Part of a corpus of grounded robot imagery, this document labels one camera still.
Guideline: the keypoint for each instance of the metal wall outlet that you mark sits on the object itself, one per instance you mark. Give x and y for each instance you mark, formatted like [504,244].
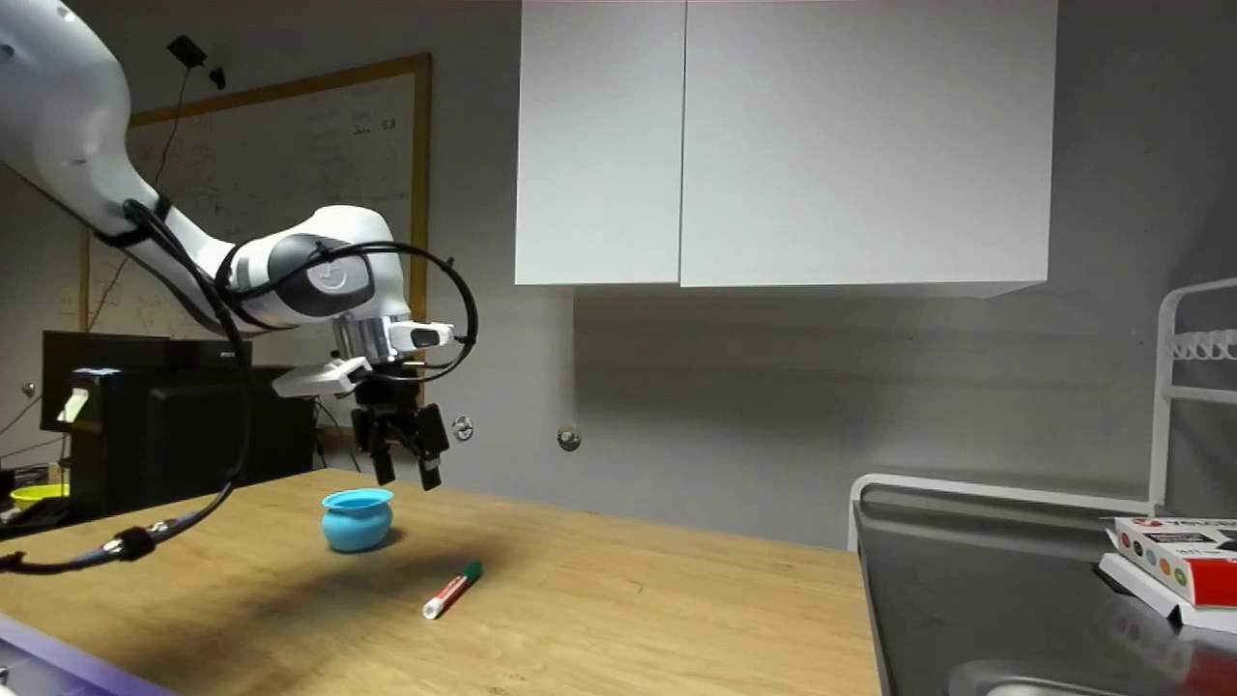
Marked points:
[462,426]

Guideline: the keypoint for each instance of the small blue bowl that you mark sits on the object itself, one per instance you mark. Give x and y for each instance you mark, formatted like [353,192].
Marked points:
[356,520]

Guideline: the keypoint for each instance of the wide white cabinet door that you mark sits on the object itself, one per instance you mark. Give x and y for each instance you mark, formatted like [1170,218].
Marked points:
[873,139]

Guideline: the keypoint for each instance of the narrow white cabinet door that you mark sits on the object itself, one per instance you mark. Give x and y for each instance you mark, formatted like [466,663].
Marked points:
[600,139]

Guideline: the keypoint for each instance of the round metal wall knob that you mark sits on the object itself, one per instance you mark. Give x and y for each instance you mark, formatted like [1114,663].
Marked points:
[570,440]

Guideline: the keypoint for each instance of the wooden framed whiteboard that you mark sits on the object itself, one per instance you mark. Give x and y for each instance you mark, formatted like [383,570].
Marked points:
[297,139]

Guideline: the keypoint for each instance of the red and white box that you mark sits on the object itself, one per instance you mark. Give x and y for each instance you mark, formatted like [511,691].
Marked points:
[1192,567]

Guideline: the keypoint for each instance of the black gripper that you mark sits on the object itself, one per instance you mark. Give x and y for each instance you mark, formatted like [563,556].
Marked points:
[392,409]

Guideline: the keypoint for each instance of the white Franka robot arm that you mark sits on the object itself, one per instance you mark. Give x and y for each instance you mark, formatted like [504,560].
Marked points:
[62,103]

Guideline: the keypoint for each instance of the small black mounted device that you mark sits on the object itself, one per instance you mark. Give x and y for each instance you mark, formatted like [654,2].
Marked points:
[194,54]

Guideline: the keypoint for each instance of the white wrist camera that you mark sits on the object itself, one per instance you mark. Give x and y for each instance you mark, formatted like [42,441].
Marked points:
[324,377]

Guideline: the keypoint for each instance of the green capped marker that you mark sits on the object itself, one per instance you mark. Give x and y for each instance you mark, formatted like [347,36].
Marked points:
[450,594]

